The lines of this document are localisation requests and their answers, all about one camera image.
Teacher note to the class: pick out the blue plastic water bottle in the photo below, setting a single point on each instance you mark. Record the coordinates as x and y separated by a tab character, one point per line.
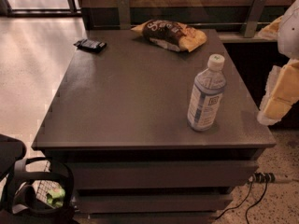
207	91

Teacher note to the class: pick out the black chair seat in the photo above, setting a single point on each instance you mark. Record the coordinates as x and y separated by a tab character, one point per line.
11	150

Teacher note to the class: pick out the dark grey drawer cabinet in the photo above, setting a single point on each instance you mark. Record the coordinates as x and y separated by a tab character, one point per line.
119	122

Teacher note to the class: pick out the dark rxbar blueberry wrapper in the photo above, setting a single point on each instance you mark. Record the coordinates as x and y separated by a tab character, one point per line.
90	45

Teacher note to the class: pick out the brown yellow chip bag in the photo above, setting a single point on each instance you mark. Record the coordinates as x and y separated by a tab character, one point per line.
171	35

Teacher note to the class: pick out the wire basket with green item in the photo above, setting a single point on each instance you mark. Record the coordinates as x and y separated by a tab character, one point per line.
50	193

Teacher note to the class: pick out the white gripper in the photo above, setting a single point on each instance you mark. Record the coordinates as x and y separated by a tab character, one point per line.
290	32

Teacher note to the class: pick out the metal rail with brackets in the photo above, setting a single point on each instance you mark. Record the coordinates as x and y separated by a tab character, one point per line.
223	19

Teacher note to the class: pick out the power strip on floor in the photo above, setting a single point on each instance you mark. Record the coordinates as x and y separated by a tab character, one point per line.
270	178

